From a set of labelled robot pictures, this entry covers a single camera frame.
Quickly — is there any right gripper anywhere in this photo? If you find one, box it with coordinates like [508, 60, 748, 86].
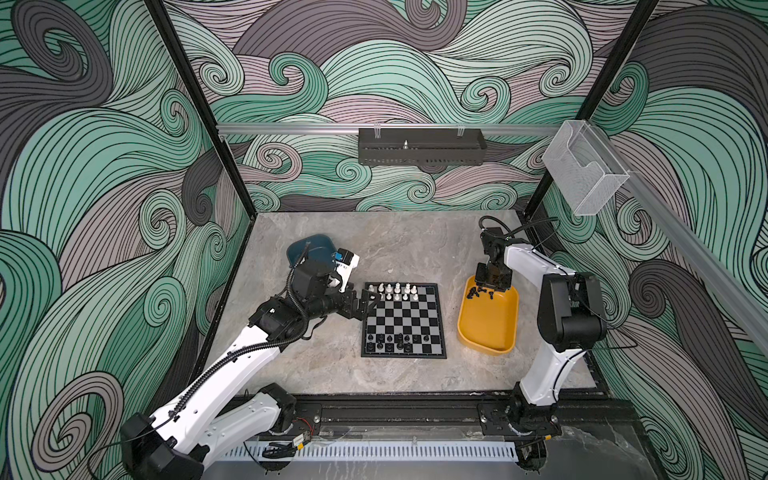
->
[473, 262, 511, 292]

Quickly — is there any black white chessboard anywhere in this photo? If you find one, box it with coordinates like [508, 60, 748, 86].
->
[361, 283, 447, 359]

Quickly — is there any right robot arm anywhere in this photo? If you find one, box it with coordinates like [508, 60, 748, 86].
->
[475, 227, 608, 407]

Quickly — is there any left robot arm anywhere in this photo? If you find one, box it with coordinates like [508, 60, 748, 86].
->
[119, 255, 373, 479]

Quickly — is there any white chess pieces group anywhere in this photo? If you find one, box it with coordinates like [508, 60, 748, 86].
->
[365, 283, 427, 301]

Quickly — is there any black chess pieces group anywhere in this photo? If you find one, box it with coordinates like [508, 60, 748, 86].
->
[362, 334, 442, 356]

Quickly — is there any yellow plastic tray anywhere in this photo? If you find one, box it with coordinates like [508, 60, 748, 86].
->
[457, 276, 519, 356]

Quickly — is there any teal plastic bin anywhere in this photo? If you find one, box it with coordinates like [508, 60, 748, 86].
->
[286, 234, 337, 267]

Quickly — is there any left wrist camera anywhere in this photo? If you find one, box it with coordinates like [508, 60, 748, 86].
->
[333, 248, 360, 293]

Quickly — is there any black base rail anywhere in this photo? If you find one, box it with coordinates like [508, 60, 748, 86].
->
[290, 388, 637, 440]

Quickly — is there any clear plastic wall box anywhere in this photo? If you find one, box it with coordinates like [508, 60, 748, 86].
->
[542, 120, 629, 217]

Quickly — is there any black perforated wall shelf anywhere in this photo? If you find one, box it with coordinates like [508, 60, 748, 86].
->
[357, 127, 488, 167]

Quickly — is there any aluminium wall rail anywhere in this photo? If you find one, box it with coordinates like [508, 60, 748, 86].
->
[217, 122, 562, 138]

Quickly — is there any white slotted cable duct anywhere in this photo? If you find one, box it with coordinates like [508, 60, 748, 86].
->
[219, 440, 518, 463]

